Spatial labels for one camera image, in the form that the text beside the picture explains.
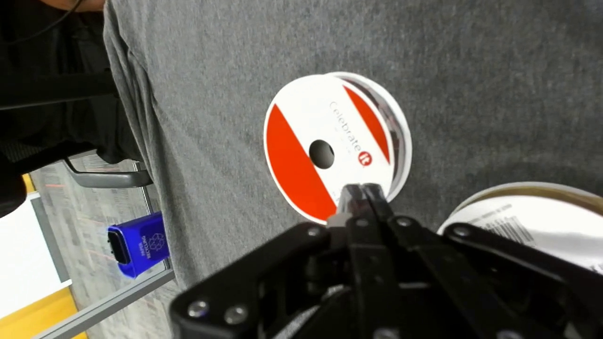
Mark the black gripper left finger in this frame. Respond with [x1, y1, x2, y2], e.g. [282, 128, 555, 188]
[169, 182, 393, 339]

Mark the blue recycling bin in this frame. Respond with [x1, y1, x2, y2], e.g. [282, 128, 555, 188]
[106, 210, 172, 278]

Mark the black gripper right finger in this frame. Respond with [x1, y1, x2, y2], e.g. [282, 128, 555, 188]
[364, 182, 603, 339]

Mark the large white ribbon spool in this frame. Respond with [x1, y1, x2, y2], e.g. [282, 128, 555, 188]
[438, 180, 603, 276]

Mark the gray metal partition post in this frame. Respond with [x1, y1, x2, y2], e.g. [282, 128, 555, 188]
[37, 267, 178, 339]

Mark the red and white ribbon spool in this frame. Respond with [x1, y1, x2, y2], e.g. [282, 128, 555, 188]
[263, 69, 415, 226]

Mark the yellow door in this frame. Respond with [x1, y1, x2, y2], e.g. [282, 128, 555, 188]
[0, 284, 84, 339]

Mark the black chair with gray armrest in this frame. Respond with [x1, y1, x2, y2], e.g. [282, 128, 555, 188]
[0, 0, 155, 216]

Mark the gray tablecloth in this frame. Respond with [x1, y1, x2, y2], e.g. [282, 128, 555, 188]
[103, 0, 603, 339]

